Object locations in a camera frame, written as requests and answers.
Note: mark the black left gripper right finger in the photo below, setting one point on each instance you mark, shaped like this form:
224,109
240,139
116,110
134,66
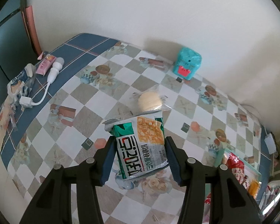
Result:
229,201

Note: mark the white power adapter box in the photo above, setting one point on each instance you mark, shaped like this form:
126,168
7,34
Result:
270,143

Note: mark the teal toy box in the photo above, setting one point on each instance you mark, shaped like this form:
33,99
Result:
187,63

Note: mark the cluttered small items pile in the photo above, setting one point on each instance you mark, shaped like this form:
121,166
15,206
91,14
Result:
271,192

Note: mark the green white cracker packet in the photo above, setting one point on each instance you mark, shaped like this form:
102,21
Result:
140,144

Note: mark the pink tube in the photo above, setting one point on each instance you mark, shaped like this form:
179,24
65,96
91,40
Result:
46,61

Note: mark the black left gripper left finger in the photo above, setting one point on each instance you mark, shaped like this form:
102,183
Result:
52,201

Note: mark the white green-rimmed tray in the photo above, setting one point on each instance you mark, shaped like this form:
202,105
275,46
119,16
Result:
250,171

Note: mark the red peanut snack packet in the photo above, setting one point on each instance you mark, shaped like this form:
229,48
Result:
237,167

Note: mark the orange yellow snack packet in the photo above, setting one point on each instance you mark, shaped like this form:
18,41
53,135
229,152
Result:
254,188

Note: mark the clear bag with bun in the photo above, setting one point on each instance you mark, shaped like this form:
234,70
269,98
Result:
150,100

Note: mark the white blue wrapper packet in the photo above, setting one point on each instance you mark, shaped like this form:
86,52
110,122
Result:
22,84

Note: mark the white handheld device with cable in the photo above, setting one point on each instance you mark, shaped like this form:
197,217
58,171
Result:
57,65

